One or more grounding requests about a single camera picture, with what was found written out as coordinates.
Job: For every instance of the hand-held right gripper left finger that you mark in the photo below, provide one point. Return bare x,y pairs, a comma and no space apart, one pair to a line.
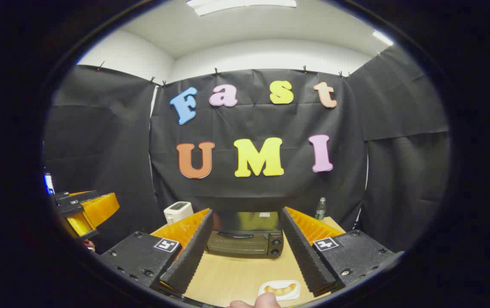
193,252

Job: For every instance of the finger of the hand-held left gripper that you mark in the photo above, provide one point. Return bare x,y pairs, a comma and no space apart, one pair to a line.
80,224
101,207

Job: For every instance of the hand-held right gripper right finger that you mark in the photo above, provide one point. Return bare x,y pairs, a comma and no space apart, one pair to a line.
302,252

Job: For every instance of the golden bread roll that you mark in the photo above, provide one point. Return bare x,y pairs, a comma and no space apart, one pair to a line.
280,290

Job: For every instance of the black electric oven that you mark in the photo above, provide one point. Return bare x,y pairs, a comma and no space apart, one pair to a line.
244,239

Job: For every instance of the blue lit screen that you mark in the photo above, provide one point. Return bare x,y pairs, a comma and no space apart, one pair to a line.
48,184

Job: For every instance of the white toaster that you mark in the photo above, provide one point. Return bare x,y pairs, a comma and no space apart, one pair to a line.
178,211

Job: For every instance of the white plate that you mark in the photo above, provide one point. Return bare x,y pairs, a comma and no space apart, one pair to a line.
292,295

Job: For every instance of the clear plastic bottle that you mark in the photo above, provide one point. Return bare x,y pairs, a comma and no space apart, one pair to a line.
321,209

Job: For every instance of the ceiling light panel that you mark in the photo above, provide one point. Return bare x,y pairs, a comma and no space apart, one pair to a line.
382,37

